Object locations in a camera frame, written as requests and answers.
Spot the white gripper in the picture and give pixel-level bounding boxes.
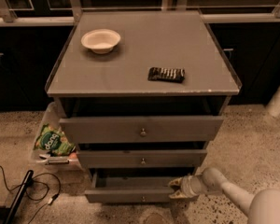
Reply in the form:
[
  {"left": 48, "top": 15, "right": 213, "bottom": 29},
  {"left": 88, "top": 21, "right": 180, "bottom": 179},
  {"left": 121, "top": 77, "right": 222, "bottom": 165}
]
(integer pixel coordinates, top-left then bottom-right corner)
[{"left": 168, "top": 175, "right": 205, "bottom": 200}]

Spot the grey bottom drawer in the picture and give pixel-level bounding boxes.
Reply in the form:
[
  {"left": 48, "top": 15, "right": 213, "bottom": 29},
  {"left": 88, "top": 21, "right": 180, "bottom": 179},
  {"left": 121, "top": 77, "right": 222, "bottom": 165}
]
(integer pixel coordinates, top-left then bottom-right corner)
[{"left": 85, "top": 170, "right": 174, "bottom": 203}]

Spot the grey drawer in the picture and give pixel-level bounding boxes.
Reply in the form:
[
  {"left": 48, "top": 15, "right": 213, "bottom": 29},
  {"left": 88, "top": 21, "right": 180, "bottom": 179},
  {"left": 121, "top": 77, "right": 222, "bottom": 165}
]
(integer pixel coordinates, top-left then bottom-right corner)
[
  {"left": 77, "top": 149, "right": 207, "bottom": 168},
  {"left": 60, "top": 116, "right": 223, "bottom": 144},
  {"left": 85, "top": 170, "right": 174, "bottom": 203}
]

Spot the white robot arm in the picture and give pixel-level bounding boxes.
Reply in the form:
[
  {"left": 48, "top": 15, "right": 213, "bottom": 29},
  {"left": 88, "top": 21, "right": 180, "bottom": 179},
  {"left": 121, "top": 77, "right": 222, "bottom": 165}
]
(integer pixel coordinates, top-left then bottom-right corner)
[{"left": 168, "top": 168, "right": 280, "bottom": 224}]

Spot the grey middle drawer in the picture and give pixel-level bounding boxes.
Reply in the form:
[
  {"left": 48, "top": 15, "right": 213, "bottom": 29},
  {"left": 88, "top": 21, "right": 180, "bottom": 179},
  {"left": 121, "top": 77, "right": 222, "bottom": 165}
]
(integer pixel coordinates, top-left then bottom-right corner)
[{"left": 77, "top": 149, "right": 207, "bottom": 168}]

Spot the grey top drawer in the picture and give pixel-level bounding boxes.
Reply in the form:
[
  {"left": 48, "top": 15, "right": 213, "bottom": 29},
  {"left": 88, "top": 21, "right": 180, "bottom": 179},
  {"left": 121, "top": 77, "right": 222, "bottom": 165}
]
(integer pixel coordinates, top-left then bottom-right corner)
[{"left": 60, "top": 116, "right": 223, "bottom": 144}]

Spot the grey drawer cabinet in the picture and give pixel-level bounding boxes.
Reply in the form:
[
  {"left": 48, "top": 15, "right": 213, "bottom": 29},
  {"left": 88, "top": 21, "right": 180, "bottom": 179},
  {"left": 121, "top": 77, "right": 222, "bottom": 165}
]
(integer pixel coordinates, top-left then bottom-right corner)
[{"left": 45, "top": 10, "right": 243, "bottom": 203}]

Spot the dark snack bar wrapper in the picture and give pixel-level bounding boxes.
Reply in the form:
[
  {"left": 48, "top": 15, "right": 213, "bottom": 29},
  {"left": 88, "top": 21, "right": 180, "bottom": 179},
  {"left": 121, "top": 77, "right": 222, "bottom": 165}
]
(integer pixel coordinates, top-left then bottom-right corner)
[{"left": 147, "top": 67, "right": 185, "bottom": 83}]

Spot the green snack bag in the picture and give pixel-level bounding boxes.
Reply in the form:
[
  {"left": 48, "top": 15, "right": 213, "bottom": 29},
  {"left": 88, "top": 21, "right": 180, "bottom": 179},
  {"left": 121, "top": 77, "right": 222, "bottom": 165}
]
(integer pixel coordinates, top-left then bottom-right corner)
[{"left": 35, "top": 123, "right": 75, "bottom": 156}]

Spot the black flat bar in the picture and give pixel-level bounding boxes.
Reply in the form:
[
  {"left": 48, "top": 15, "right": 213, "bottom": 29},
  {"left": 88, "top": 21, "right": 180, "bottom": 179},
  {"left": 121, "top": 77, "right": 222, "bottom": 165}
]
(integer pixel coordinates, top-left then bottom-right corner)
[{"left": 3, "top": 170, "right": 34, "bottom": 224}]

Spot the white paper bowl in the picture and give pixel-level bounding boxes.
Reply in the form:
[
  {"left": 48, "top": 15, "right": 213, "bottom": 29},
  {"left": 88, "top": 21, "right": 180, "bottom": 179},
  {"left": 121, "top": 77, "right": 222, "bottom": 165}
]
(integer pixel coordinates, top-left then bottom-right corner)
[{"left": 81, "top": 29, "right": 121, "bottom": 54}]

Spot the black cable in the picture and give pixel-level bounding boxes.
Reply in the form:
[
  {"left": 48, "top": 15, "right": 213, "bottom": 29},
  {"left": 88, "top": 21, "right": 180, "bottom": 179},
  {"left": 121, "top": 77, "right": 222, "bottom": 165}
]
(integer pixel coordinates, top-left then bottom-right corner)
[{"left": 0, "top": 163, "right": 63, "bottom": 224}]

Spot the white post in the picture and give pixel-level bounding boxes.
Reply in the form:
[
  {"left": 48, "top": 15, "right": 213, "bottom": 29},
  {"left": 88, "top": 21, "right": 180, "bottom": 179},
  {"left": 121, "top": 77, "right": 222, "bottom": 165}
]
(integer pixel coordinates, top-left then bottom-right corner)
[{"left": 265, "top": 73, "right": 280, "bottom": 118}]

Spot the metal railing frame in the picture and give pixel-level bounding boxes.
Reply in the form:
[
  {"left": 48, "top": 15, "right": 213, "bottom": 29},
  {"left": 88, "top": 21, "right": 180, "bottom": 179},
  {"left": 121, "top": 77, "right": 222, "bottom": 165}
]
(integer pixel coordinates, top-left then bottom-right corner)
[{"left": 0, "top": 0, "right": 280, "bottom": 26}]

